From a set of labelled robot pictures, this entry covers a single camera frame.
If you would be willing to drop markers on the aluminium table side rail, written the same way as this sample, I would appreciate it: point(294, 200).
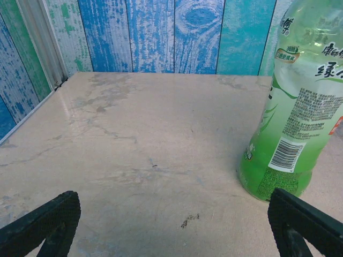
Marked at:
point(32, 112)

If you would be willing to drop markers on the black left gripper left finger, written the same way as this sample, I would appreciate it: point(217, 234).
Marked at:
point(59, 211)

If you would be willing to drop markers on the green tea plastic bottle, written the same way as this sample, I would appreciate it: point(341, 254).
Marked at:
point(294, 107)

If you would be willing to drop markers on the aluminium frame post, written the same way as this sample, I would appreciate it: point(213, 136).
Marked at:
point(43, 40)

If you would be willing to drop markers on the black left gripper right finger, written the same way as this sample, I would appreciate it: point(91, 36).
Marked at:
point(284, 214)

